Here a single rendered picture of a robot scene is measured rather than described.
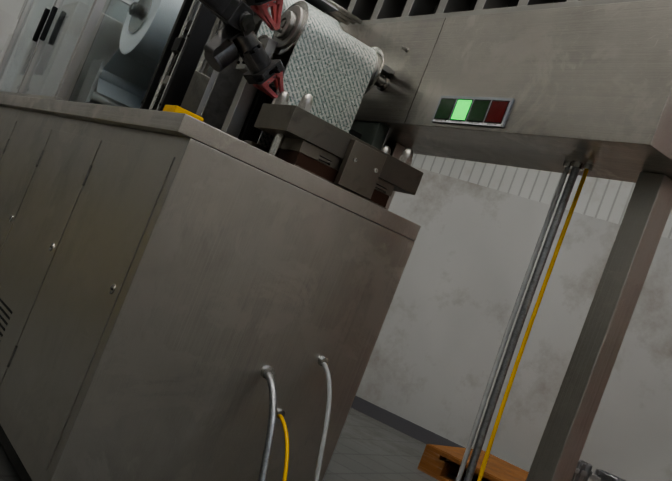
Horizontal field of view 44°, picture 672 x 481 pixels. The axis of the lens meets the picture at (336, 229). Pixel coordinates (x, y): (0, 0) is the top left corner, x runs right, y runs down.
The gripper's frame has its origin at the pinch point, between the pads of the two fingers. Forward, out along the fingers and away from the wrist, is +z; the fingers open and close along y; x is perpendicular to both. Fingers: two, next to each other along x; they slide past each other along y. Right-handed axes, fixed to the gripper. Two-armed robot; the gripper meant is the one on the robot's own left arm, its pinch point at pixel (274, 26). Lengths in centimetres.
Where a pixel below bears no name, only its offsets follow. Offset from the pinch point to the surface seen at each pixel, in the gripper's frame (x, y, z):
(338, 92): 8.2, 6.1, 20.4
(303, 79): -0.2, 5.9, 13.6
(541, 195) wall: 220, -163, 185
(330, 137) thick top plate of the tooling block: -8.9, 26.0, 23.1
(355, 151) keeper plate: -5.0, 28.2, 28.2
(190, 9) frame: -3.5, -38.8, -6.5
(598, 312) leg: 7, 81, 63
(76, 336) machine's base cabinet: -77, 17, 40
